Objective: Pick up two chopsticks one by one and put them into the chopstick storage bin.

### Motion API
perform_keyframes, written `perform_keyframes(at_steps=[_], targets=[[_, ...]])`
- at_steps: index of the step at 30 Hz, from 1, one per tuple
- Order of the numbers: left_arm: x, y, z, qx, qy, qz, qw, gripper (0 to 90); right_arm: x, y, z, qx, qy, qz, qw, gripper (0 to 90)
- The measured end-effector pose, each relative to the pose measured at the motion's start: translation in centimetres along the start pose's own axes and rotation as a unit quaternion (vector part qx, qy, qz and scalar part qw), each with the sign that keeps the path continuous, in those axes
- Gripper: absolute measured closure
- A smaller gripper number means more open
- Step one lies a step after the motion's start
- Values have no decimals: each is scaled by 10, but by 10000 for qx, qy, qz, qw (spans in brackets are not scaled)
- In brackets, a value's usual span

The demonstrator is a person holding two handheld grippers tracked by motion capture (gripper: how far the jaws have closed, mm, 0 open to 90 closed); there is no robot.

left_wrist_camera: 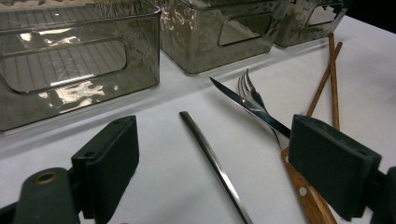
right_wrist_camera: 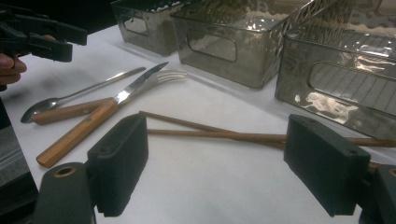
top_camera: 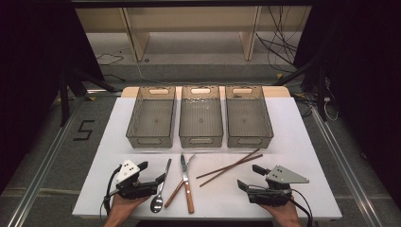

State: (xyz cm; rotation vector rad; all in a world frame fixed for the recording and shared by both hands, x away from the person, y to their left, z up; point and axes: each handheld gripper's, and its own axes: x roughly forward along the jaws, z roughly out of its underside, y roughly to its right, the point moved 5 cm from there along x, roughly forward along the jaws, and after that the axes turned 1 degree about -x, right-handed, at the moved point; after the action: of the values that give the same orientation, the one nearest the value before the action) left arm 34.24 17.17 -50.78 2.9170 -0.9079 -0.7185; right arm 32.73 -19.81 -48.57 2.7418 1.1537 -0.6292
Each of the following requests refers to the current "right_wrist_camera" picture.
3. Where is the brown wooden chopstick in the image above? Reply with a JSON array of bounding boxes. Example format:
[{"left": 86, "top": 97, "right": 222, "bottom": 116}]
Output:
[
  {"left": 148, "top": 128, "right": 396, "bottom": 148},
  {"left": 138, "top": 110, "right": 382, "bottom": 172}
]

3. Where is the smoked clear plastic bin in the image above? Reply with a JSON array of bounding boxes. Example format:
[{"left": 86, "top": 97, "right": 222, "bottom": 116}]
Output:
[
  {"left": 110, "top": 0, "right": 194, "bottom": 57},
  {"left": 170, "top": 0, "right": 337, "bottom": 90},
  {"left": 275, "top": 0, "right": 396, "bottom": 141}
]

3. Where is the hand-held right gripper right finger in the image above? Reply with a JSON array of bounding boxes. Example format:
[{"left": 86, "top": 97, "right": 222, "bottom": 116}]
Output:
[{"left": 283, "top": 114, "right": 372, "bottom": 217}]

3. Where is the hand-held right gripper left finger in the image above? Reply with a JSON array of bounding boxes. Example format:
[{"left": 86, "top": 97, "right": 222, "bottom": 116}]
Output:
[{"left": 87, "top": 113, "right": 149, "bottom": 217}]

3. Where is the wooden-handled fork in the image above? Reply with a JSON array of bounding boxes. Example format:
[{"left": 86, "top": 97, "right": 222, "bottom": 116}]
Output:
[{"left": 31, "top": 69, "right": 189, "bottom": 126}]

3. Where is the silver utensil handle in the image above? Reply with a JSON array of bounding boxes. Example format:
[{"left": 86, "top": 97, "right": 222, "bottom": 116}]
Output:
[{"left": 20, "top": 66, "right": 148, "bottom": 124}]

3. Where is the dark furniture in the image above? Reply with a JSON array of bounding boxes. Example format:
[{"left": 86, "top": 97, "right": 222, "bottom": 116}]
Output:
[{"left": 0, "top": 96, "right": 39, "bottom": 224}]

